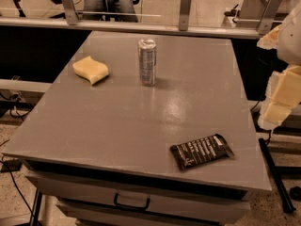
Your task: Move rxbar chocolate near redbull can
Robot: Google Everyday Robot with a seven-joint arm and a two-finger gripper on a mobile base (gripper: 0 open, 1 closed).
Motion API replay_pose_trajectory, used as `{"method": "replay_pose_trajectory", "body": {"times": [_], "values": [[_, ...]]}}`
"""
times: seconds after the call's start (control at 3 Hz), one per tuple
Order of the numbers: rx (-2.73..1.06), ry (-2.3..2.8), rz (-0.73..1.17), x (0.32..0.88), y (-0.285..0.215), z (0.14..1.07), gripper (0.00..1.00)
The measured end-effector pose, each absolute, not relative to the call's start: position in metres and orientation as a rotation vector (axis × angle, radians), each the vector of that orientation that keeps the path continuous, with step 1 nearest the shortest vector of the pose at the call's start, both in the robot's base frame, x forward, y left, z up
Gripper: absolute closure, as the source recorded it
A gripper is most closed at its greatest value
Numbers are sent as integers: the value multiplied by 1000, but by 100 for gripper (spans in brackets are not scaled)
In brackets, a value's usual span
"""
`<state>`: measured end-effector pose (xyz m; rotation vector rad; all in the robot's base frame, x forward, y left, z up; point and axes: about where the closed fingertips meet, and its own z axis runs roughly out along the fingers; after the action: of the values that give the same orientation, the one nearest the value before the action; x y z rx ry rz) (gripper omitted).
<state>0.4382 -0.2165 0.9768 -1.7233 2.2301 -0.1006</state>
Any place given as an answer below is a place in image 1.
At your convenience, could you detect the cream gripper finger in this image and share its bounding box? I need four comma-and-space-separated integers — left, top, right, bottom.
257, 25, 279, 50
258, 65, 301, 130

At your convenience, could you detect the black rxbar chocolate wrapper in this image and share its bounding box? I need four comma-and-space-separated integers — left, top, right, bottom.
170, 134, 234, 170

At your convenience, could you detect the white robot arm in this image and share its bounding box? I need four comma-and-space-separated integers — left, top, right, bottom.
257, 2, 301, 130

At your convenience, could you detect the silver redbull can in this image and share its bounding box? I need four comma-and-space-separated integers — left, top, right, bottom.
138, 39, 156, 86

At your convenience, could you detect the black pole on floor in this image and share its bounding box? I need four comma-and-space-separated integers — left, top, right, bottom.
259, 138, 295, 214

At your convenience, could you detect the seated person in jeans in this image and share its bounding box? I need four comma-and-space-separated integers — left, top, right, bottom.
82, 0, 138, 23

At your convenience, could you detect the yellow sponge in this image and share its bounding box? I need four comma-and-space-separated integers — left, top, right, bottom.
72, 56, 109, 85

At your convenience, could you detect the grey drawer with black handle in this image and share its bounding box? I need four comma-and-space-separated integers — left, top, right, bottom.
26, 171, 250, 226

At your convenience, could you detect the grey metal railing frame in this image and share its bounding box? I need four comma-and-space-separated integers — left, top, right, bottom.
0, 0, 282, 40

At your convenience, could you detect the black floor cable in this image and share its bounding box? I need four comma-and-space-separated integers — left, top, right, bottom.
0, 155, 36, 218

